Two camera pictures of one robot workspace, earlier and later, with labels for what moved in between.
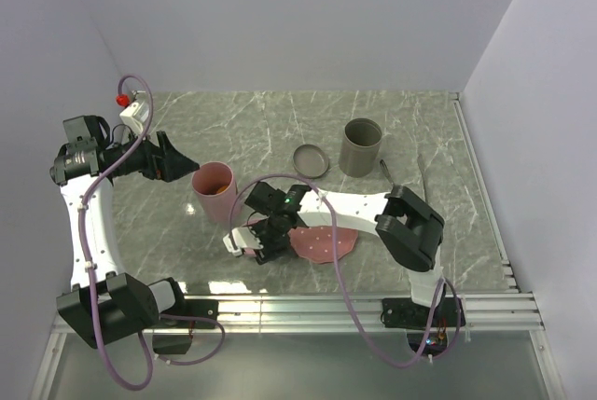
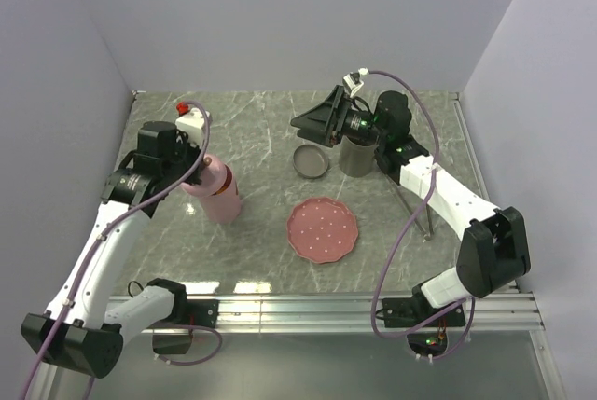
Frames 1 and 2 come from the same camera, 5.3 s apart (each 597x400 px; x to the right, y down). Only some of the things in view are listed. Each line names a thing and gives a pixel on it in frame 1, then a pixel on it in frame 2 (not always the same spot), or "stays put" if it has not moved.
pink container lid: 250,252 -> 213,175
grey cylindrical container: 360,146 stays put
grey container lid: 311,161 stays put
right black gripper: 270,252 -> 326,124
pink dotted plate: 315,242 stays put
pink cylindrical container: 215,186 stays put
